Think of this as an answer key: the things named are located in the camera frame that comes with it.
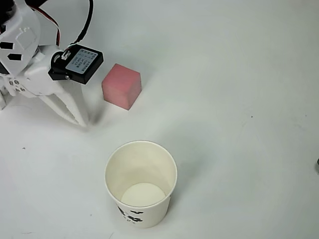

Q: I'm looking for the pink foam cube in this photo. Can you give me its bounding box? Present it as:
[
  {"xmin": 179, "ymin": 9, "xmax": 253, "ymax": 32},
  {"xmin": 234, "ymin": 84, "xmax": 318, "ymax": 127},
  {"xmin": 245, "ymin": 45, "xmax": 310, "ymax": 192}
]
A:
[{"xmin": 101, "ymin": 63, "xmax": 142, "ymax": 111}]

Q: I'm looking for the white paper cup, black print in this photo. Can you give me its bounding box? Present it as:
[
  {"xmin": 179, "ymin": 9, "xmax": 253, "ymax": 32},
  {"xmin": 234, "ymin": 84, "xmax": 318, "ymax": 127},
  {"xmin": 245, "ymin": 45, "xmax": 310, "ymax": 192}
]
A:
[{"xmin": 104, "ymin": 140, "xmax": 178, "ymax": 229}]

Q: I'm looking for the red and black wire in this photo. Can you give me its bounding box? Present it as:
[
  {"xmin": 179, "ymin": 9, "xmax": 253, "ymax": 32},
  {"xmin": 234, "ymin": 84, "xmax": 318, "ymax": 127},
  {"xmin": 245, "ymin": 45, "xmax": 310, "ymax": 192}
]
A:
[{"xmin": 29, "ymin": 4, "xmax": 62, "ymax": 48}]

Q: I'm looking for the black servo cable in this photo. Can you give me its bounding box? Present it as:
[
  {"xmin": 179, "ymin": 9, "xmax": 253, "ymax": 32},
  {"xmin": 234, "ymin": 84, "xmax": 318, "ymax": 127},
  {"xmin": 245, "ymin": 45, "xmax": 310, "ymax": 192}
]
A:
[{"xmin": 66, "ymin": 0, "xmax": 95, "ymax": 50}]

